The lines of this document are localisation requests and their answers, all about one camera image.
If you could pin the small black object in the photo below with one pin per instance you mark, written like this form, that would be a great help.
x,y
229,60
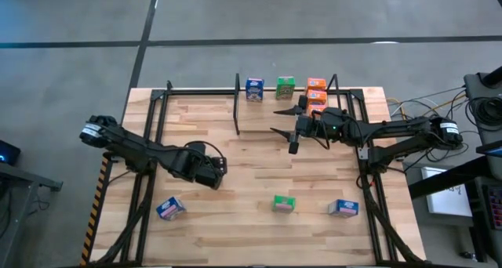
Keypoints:
x,y
467,255

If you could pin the yellow black hazard tape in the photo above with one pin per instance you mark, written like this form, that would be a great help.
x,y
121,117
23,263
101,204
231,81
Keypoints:
x,y
95,209

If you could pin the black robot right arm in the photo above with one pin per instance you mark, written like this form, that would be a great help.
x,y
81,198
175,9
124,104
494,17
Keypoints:
x,y
392,127

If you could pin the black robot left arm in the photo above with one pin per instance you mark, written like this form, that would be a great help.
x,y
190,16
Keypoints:
x,y
133,146

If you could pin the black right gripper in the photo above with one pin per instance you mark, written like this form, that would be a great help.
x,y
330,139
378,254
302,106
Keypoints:
x,y
310,125

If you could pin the black metal table frame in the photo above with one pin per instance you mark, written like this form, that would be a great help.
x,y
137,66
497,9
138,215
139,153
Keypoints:
x,y
204,92

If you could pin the black metal bar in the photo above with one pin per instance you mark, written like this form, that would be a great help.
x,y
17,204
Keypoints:
x,y
451,178

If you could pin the blue Frosted Flakes cereal box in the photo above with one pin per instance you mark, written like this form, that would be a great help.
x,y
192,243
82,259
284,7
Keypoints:
x,y
343,208
255,89
170,209

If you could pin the grey side desk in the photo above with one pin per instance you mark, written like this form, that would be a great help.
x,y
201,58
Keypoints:
x,y
23,178

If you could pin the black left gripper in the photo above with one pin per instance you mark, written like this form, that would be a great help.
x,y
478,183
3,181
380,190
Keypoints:
x,y
212,172

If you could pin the white board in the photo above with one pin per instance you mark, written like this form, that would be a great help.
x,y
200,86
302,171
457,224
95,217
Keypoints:
x,y
447,203

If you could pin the black device with blue light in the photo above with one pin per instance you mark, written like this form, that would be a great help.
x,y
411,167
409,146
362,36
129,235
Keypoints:
x,y
11,152

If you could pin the grey cabinet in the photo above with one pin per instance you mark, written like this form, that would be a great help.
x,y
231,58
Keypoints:
x,y
472,84

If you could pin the green Apple Jacks cereal box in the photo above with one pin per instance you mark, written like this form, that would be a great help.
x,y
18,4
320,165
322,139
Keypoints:
x,y
283,204
285,88

